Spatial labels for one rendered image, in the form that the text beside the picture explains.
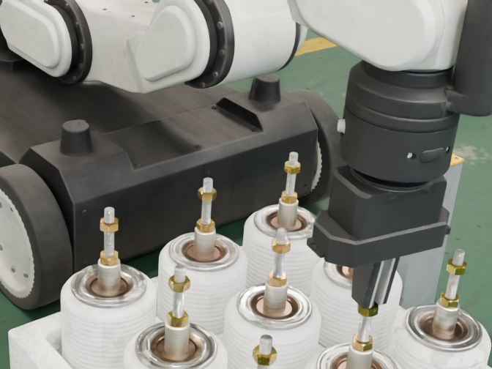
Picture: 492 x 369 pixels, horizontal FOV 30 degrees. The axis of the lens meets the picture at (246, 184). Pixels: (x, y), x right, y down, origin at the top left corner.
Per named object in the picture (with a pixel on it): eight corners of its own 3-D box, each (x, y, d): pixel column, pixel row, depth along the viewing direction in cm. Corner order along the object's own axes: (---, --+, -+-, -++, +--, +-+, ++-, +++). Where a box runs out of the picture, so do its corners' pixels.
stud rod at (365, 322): (367, 359, 83) (378, 290, 79) (362, 364, 82) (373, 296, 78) (356, 354, 83) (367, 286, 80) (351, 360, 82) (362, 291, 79)
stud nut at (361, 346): (375, 345, 82) (376, 337, 82) (367, 354, 81) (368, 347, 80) (356, 337, 83) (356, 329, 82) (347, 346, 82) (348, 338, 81)
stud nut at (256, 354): (250, 363, 73) (251, 355, 72) (253, 350, 74) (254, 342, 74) (275, 367, 72) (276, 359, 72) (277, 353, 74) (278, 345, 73)
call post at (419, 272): (348, 356, 125) (380, 151, 110) (384, 339, 129) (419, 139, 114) (385, 385, 120) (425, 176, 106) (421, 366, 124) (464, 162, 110)
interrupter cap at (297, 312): (318, 332, 88) (318, 326, 88) (240, 333, 87) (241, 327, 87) (304, 287, 95) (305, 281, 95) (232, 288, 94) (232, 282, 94)
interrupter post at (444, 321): (433, 321, 91) (438, 293, 90) (456, 327, 91) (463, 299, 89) (428, 334, 89) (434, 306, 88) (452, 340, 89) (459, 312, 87)
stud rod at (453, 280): (441, 312, 90) (455, 247, 86) (451, 315, 90) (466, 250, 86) (439, 318, 89) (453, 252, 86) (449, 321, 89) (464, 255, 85)
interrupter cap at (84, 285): (124, 261, 97) (124, 255, 97) (160, 296, 92) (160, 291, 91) (58, 280, 93) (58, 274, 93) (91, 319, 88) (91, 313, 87)
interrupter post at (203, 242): (218, 258, 99) (220, 231, 97) (198, 263, 98) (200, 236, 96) (208, 247, 101) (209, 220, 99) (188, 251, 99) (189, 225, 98)
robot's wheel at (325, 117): (246, 179, 169) (255, 77, 159) (266, 172, 172) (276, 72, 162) (322, 226, 156) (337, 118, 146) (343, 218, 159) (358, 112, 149)
